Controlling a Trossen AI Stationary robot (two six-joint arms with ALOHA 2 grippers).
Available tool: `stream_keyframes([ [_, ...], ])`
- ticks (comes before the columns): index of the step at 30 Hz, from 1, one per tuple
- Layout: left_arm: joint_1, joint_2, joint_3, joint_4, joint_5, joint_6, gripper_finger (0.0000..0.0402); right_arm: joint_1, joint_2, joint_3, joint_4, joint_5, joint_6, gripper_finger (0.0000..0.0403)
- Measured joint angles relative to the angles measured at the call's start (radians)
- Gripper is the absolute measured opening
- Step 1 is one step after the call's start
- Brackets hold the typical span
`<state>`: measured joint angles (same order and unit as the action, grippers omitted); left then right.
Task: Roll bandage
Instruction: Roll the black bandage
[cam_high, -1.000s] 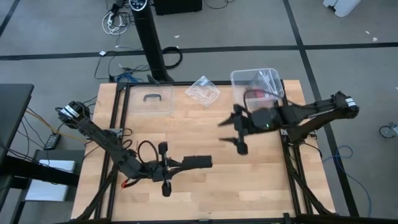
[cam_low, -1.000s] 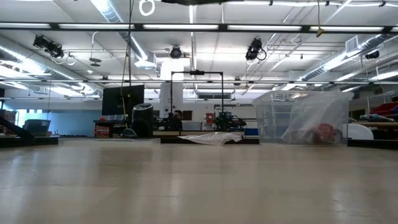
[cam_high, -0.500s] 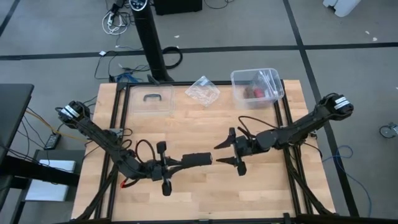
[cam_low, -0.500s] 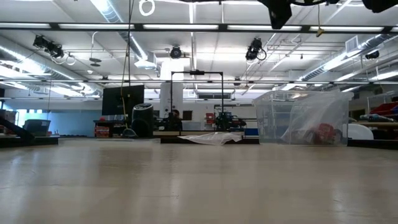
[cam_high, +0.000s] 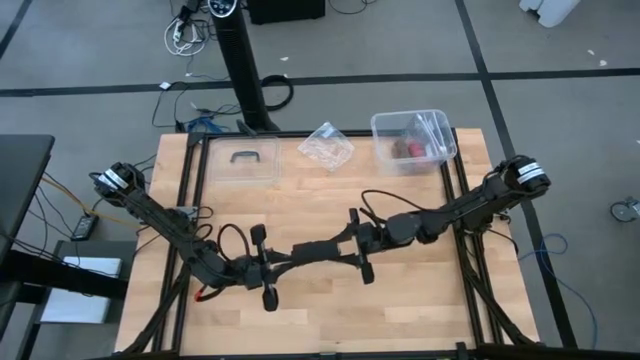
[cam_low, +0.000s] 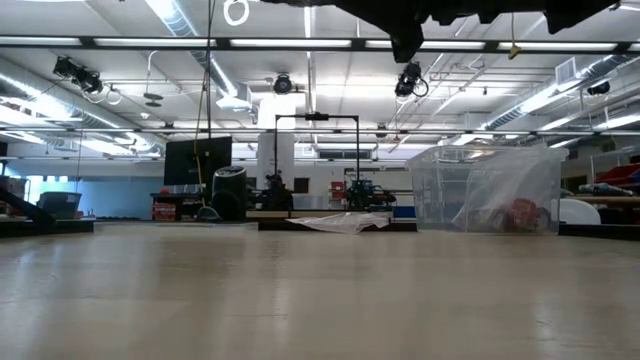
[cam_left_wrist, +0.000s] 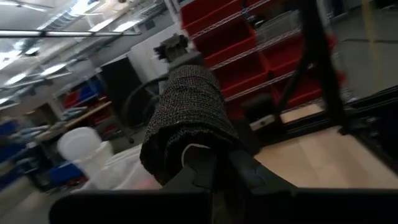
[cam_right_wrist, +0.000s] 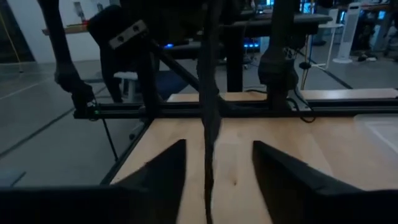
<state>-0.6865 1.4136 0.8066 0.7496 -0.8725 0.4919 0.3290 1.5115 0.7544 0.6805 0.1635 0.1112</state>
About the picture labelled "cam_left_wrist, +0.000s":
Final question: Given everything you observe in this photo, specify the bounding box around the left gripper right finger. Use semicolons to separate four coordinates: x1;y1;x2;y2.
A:
228;151;296;191

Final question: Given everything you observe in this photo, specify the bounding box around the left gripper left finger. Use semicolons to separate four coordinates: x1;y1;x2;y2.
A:
161;145;218;191

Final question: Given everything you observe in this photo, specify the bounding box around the black elastic bandage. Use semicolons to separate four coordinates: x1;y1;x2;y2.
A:
139;64;249;187

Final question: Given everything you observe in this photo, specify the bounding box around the clear plastic storage box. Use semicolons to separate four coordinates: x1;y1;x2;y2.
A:
73;143;162;191

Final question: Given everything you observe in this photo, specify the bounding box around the white cabinet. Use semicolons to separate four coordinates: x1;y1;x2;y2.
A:
127;24;193;83

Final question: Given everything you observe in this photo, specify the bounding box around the black cabinet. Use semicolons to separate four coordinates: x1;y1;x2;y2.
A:
99;57;149;127

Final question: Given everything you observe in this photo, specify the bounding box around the black office chair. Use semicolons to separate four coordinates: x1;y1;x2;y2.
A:
121;73;170;144

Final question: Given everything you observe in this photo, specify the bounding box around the wooden workbench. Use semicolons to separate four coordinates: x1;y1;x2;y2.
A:
34;100;113;142

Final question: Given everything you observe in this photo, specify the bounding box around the long ceiling light bar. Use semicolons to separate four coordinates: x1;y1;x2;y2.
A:
0;29;142;39

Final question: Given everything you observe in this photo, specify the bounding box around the white bucket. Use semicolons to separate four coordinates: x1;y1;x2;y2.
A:
57;126;114;180

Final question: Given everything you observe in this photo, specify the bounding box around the blue storage bin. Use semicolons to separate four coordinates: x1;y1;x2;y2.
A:
46;161;85;188

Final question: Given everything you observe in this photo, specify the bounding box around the wire shelf with red bins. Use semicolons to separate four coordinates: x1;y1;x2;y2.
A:
179;0;348;121

